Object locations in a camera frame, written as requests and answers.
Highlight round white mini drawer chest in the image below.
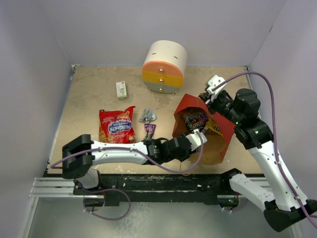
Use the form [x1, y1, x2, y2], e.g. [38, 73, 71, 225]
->
[142, 40, 187, 94]

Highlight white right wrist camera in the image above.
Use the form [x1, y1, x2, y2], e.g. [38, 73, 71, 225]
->
[205, 75, 226, 96]

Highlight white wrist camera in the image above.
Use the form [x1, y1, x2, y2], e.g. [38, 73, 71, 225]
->
[186, 129, 207, 151]
[205, 75, 226, 96]

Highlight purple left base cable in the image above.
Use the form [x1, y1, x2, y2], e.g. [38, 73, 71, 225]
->
[83, 188, 131, 220]

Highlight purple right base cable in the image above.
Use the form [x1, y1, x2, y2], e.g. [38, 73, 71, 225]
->
[221, 198, 250, 214]

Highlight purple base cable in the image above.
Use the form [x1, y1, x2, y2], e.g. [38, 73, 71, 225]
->
[221, 198, 250, 214]
[83, 188, 131, 220]

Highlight dark brown candy packet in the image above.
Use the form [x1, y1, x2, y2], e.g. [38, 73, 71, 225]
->
[183, 112, 209, 131]

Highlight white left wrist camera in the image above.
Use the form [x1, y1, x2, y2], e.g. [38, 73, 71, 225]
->
[186, 129, 207, 151]

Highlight yellow candy packet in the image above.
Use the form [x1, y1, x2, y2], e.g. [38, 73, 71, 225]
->
[206, 116, 223, 136]

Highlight red brown paper bag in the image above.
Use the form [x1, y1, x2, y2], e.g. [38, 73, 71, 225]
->
[172, 94, 234, 176]

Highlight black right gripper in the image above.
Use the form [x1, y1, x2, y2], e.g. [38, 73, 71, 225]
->
[199, 90, 243, 125]

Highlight red candy snack bag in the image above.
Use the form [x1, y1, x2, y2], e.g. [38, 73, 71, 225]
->
[99, 106, 136, 144]

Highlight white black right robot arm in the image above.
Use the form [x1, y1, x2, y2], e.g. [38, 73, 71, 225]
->
[199, 89, 317, 232]

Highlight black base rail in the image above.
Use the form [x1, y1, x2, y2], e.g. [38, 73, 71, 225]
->
[73, 174, 240, 207]

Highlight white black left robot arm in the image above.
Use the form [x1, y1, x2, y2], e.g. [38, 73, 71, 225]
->
[61, 133, 201, 194]

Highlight silver foil snack packet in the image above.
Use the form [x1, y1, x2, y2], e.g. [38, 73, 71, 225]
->
[138, 108, 158, 124]

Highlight purple candy packet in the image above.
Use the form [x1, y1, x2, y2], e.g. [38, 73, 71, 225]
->
[144, 123, 156, 140]

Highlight small white green box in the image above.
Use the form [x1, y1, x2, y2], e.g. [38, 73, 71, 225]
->
[116, 81, 128, 100]

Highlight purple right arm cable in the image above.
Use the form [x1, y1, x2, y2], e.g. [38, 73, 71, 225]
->
[212, 71, 317, 229]

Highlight aluminium side rail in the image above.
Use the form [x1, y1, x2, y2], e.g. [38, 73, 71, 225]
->
[29, 177, 77, 198]

